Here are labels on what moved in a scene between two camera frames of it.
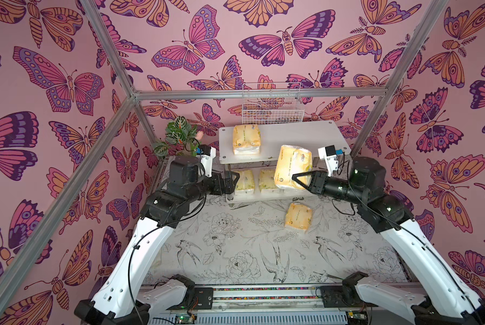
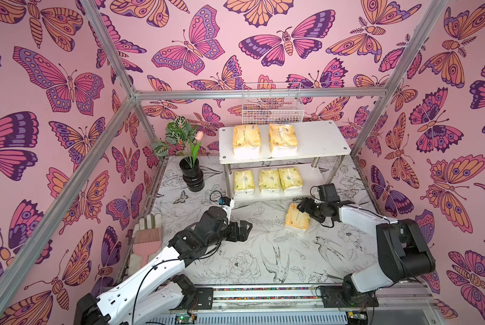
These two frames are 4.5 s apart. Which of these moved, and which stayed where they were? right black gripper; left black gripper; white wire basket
Moved: left black gripper; right black gripper
Stayed: white wire basket
